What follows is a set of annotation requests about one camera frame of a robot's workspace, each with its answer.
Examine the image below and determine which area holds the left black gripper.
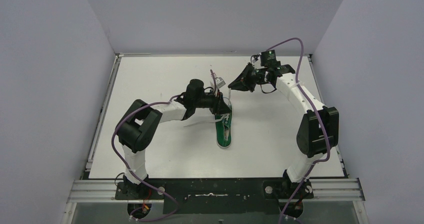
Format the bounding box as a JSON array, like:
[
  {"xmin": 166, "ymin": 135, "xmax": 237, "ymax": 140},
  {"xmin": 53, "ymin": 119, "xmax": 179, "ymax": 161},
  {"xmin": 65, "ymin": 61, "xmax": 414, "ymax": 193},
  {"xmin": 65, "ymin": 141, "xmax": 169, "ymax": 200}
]
[{"xmin": 193, "ymin": 89, "xmax": 232, "ymax": 115}]

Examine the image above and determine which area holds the white shoelace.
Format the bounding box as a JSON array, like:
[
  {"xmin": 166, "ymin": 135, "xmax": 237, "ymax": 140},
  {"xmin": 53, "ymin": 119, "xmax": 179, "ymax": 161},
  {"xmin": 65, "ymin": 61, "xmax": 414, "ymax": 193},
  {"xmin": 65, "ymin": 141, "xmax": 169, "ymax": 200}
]
[{"xmin": 184, "ymin": 89, "xmax": 231, "ymax": 127}]

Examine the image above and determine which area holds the green canvas sneaker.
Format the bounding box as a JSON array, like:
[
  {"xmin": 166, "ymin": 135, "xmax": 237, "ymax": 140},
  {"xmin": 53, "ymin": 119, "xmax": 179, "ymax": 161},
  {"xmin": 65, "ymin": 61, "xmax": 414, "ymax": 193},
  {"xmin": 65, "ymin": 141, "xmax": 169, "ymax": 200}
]
[{"xmin": 214, "ymin": 102, "xmax": 233, "ymax": 148}]

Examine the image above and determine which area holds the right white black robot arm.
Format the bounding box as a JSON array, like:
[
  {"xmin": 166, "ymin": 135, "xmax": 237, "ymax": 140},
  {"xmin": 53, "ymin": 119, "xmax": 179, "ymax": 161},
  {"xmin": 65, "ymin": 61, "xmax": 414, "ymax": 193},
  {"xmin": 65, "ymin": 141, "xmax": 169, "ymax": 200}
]
[{"xmin": 228, "ymin": 50, "xmax": 339, "ymax": 197}]

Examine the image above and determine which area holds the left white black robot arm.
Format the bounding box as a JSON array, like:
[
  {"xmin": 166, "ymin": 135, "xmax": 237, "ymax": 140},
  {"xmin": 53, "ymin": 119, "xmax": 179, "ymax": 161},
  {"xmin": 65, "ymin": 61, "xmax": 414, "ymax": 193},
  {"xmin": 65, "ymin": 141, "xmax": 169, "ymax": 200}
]
[{"xmin": 112, "ymin": 77, "xmax": 232, "ymax": 198}]

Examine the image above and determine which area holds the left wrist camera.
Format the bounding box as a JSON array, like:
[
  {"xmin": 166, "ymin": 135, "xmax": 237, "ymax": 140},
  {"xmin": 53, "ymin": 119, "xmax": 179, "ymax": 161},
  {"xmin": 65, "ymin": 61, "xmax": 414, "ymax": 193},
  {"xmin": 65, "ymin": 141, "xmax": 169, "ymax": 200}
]
[{"xmin": 210, "ymin": 77, "xmax": 226, "ymax": 89}]

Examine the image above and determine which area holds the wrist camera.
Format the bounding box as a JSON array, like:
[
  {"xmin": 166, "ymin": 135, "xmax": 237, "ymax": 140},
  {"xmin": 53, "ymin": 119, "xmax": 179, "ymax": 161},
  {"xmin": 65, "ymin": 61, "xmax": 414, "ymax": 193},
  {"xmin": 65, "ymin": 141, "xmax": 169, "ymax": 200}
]
[
  {"xmin": 260, "ymin": 50, "xmax": 278, "ymax": 68},
  {"xmin": 210, "ymin": 77, "xmax": 226, "ymax": 89}
]

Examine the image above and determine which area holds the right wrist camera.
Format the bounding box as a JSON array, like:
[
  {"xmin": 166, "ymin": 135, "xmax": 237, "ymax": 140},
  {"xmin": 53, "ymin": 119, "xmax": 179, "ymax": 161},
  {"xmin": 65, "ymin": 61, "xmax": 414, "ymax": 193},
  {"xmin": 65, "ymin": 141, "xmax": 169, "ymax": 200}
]
[{"xmin": 260, "ymin": 50, "xmax": 278, "ymax": 68}]

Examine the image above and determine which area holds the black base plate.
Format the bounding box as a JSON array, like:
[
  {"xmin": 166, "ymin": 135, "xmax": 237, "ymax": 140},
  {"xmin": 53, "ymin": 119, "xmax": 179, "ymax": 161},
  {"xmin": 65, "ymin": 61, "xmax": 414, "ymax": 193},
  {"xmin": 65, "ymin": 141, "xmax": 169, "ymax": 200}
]
[{"xmin": 115, "ymin": 177, "xmax": 314, "ymax": 215}]

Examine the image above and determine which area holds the aluminium front rail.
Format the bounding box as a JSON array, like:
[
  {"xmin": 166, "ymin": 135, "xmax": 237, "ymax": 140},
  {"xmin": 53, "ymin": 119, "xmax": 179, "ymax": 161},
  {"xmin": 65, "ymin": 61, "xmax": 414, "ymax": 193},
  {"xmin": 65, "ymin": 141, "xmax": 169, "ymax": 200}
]
[{"xmin": 67, "ymin": 178, "xmax": 365, "ymax": 203}]

